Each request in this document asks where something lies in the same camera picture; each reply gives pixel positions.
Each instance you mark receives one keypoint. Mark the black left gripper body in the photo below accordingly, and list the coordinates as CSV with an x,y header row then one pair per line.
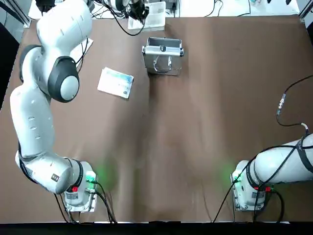
x,y
137,9

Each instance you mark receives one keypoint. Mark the white foam partition tray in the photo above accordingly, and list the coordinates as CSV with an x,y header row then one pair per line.
x,y
154,17

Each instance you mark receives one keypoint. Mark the aluminium first-aid case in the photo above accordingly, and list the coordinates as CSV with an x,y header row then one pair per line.
x,y
162,61

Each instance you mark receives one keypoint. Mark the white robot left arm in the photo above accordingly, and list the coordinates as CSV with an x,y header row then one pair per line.
x,y
31,117

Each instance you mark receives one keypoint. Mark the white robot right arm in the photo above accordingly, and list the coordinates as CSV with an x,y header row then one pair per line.
x,y
281,164

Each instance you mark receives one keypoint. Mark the long white blue flat packet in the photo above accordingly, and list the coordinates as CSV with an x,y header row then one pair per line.
x,y
85,46

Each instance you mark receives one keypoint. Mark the wide white blue flat packet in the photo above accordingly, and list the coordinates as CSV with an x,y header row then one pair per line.
x,y
115,83

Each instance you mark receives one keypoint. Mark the white side desk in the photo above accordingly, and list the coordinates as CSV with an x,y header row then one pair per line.
x,y
220,7

